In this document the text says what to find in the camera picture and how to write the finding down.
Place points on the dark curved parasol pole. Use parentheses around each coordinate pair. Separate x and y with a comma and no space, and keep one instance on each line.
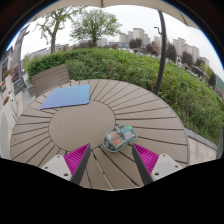
(162,50)

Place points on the green hedge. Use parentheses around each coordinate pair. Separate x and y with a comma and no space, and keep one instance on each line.
(133,73)

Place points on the blue mouse pad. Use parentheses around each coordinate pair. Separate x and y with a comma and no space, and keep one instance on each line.
(66,96)

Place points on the white flower planter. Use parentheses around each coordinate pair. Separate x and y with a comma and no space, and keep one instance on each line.
(9,108)

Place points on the sparse-leaved tree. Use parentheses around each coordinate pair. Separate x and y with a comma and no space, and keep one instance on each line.
(53,36)

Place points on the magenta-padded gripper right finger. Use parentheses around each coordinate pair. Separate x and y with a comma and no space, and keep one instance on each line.
(146,160)

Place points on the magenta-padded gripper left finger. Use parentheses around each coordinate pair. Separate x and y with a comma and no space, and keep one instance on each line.
(78,159)

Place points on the round leafy tree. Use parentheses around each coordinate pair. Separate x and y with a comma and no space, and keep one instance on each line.
(95,25)

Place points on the beige parasol canopy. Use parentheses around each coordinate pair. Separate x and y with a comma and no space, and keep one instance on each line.
(133,2)

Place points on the transparent computer mouse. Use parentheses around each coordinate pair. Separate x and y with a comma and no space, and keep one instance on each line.
(118,137)

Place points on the dark metal post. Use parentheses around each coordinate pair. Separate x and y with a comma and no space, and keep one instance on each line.
(20,60)

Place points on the group of apartment buildings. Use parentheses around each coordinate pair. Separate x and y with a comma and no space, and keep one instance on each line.
(138,34)

